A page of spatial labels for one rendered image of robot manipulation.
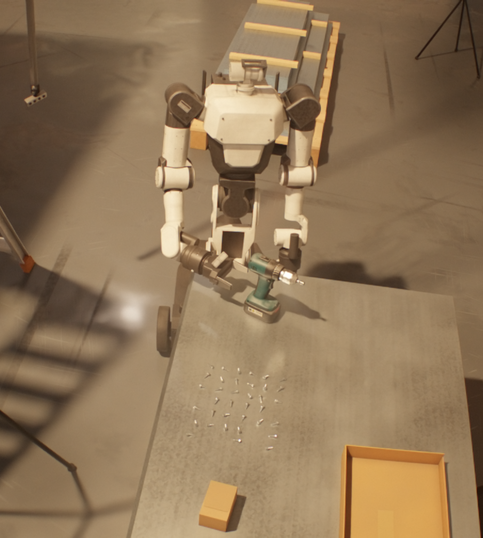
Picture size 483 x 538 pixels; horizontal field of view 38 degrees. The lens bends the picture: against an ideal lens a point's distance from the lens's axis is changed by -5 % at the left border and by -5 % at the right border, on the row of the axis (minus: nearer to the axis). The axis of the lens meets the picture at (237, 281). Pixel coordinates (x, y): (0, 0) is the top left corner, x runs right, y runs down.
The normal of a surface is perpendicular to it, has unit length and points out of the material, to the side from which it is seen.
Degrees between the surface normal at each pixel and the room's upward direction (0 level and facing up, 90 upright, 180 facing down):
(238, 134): 84
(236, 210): 85
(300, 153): 84
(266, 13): 0
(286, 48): 0
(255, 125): 84
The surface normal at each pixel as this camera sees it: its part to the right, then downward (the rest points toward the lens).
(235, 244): 0.00, 0.66
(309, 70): 0.07, -0.75
